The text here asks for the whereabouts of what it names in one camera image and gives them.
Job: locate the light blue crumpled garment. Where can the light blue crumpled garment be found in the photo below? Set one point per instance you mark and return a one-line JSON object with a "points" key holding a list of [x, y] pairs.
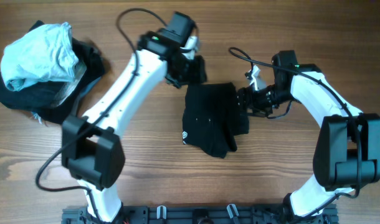
{"points": [[45, 54]]}

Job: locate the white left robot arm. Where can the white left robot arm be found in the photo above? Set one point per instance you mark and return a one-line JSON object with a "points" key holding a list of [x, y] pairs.
{"points": [[93, 153]]}

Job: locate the black folded garment pile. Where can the black folded garment pile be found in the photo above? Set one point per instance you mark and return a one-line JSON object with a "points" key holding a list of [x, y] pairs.
{"points": [[54, 101]]}

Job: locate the black polo shirt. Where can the black polo shirt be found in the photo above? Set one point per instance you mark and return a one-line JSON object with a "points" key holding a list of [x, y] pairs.
{"points": [[212, 118]]}

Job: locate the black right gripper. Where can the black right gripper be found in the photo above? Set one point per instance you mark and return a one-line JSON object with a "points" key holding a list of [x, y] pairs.
{"points": [[251, 91]]}

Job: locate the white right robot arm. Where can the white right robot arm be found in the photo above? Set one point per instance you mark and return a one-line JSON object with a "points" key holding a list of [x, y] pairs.
{"points": [[347, 153]]}

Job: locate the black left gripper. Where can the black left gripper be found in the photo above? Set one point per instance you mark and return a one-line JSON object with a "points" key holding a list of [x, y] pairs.
{"points": [[199, 76]]}

